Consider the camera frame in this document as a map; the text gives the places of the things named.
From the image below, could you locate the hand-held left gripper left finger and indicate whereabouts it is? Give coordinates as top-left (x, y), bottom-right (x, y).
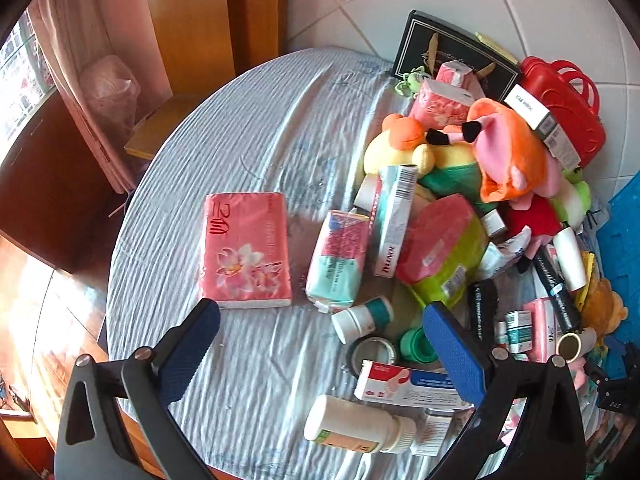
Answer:
top-left (55, 298), bottom-right (222, 480)

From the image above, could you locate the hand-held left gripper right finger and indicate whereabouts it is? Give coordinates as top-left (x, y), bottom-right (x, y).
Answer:
top-left (421, 301), bottom-right (587, 480)

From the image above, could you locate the teal plastic jar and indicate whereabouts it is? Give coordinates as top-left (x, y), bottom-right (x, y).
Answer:
top-left (398, 327), bottom-right (438, 362)

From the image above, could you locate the black bottle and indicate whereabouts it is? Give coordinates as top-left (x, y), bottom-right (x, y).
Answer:
top-left (467, 280), bottom-right (499, 348)

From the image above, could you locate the red white blue carton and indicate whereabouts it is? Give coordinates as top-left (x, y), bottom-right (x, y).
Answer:
top-left (353, 360), bottom-right (473, 407)

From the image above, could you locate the open-ended cardboard tube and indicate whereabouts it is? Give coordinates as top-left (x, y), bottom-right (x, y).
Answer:
top-left (556, 327), bottom-right (598, 361)

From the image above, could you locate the silver tape roll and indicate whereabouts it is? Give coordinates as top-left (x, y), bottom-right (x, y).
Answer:
top-left (346, 336), bottom-right (399, 378)

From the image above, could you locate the brown teddy plush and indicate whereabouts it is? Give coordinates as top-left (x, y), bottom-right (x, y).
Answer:
top-left (580, 277), bottom-right (628, 348)

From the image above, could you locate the pink white tissue pack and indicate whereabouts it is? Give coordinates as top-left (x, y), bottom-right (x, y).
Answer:
top-left (522, 297), bottom-right (566, 363)

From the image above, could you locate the small white green-capped bottle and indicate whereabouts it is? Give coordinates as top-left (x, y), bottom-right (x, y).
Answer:
top-left (331, 297), bottom-right (394, 345)

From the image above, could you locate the crumpled white packet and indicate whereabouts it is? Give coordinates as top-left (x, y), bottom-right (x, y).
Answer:
top-left (480, 227), bottom-right (533, 281)

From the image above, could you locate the pink flower print tissue pack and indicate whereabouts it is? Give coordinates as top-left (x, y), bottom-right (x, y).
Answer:
top-left (201, 191), bottom-right (293, 309)

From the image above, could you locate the black tube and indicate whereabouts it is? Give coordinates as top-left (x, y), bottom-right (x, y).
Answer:
top-left (532, 245), bottom-right (581, 333)

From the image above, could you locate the pink green wipes pack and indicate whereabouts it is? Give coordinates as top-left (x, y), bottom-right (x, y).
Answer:
top-left (396, 194), bottom-right (491, 308)

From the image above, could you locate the large white pill bottle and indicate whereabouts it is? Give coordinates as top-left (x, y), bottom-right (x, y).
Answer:
top-left (303, 394), bottom-right (417, 454)

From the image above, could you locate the white paper roll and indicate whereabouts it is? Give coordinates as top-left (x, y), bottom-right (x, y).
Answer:
top-left (555, 225), bottom-right (588, 291)

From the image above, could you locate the long white barcode carton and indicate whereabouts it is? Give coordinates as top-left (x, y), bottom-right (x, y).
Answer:
top-left (369, 165), bottom-right (418, 277)

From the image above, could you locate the blue foam mat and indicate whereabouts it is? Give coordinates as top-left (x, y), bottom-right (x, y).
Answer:
top-left (592, 172), bottom-right (640, 341)

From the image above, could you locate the small pink teal tissue packet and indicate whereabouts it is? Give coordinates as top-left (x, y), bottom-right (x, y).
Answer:
top-left (305, 209), bottom-right (371, 313)

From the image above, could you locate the red plush toy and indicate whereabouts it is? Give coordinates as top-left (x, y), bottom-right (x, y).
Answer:
top-left (505, 192), bottom-right (563, 241)

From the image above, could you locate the green white plush toy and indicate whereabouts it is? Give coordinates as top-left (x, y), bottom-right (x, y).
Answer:
top-left (550, 167), bottom-right (593, 228)

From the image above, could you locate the yellow plush toy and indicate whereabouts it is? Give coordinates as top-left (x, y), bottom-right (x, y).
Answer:
top-left (363, 114), bottom-right (483, 201)

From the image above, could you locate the orange pink plush toy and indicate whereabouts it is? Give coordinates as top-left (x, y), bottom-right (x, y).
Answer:
top-left (425, 97), bottom-right (563, 211)

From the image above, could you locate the dark wooden cabinet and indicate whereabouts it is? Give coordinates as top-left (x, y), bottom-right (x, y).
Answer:
top-left (0, 90), bottom-right (126, 276)

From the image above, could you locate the yellow wooden stool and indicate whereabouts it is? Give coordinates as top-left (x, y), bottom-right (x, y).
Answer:
top-left (124, 95), bottom-right (211, 161)

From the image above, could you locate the white black small carton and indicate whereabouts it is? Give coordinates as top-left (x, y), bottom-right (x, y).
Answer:
top-left (502, 85), bottom-right (558, 141)

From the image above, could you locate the translucent plastic bag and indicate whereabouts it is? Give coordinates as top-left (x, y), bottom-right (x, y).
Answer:
top-left (80, 55), bottom-right (143, 146)

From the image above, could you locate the red plastic basket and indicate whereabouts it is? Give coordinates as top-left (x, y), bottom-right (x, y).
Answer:
top-left (520, 56), bottom-right (606, 166)

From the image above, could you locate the pale yellow flat strip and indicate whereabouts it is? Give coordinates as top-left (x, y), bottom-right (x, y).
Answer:
top-left (475, 31), bottom-right (521, 65)

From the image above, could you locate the black box with gold print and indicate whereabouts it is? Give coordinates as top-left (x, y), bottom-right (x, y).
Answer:
top-left (391, 10), bottom-right (522, 103)

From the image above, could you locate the wooden wardrobe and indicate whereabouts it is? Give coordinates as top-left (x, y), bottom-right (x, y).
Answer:
top-left (142, 0), bottom-right (291, 98)

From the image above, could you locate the pink curtain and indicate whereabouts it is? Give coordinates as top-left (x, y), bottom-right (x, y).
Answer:
top-left (27, 0), bottom-right (156, 196)

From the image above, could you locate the green frog keychain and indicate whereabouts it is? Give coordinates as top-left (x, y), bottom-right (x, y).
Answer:
top-left (392, 65), bottom-right (431, 97)

